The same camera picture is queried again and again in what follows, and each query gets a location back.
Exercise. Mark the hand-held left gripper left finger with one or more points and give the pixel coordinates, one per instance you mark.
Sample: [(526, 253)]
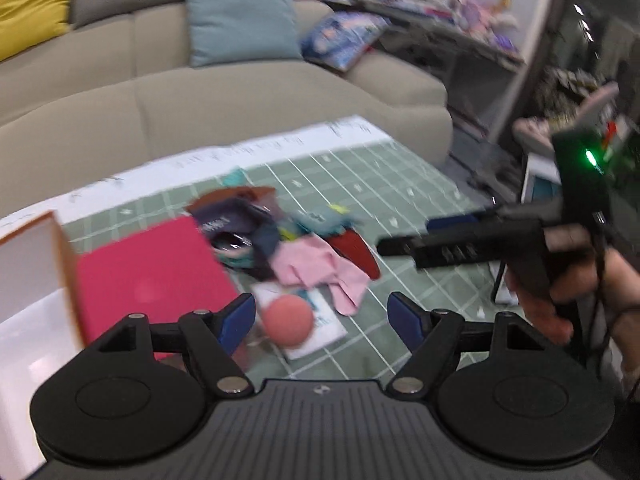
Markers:
[(237, 320)]

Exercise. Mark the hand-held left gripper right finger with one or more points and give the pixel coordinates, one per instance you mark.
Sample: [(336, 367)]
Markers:
[(405, 320)]

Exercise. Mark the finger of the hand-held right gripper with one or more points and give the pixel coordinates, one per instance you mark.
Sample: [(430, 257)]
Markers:
[(450, 250), (450, 222)]

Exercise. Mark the pink ball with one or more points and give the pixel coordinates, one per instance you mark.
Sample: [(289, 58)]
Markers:
[(288, 321)]

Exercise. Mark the white tissue packet teal label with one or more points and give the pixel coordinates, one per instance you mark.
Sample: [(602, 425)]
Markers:
[(327, 331)]

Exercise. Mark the red box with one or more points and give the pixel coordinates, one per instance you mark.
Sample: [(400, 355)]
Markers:
[(150, 270)]

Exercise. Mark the person's right hand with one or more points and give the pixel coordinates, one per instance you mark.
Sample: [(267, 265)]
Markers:
[(545, 316)]

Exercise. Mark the white and teal box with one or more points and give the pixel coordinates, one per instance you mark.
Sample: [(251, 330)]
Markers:
[(540, 180)]

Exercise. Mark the teal plush toy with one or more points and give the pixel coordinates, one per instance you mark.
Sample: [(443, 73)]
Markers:
[(235, 252)]

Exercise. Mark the pink slipper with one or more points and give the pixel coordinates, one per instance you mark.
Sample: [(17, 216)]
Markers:
[(535, 130)]

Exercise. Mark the dark red felt piece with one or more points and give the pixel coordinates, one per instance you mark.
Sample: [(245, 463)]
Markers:
[(355, 252)]

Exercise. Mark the pink cloth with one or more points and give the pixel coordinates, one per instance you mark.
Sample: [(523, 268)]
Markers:
[(305, 260)]

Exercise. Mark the dark navy cloth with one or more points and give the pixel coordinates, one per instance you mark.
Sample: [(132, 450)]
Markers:
[(235, 217)]

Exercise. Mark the green grid mat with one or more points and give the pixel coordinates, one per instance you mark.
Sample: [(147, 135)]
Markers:
[(350, 185)]

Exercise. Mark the brown felt piece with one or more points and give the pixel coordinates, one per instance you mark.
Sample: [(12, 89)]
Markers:
[(240, 194)]

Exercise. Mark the grey teal cloth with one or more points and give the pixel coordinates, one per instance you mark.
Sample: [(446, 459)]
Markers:
[(320, 220)]

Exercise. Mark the grey side table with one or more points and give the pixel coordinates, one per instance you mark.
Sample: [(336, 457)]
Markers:
[(470, 60)]

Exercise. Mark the orange and white cardboard box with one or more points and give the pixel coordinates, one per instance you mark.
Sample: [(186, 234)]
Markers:
[(30, 285)]

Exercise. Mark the blue printed plastic package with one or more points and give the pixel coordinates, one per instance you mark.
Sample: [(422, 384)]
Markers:
[(340, 37)]

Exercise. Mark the beige sofa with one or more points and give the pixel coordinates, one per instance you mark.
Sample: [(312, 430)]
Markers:
[(250, 105)]

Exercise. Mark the light blue pillow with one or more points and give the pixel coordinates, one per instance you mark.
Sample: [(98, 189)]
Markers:
[(240, 20)]

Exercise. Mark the yellow pillow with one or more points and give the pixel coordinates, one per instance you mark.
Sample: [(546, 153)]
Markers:
[(30, 5)]

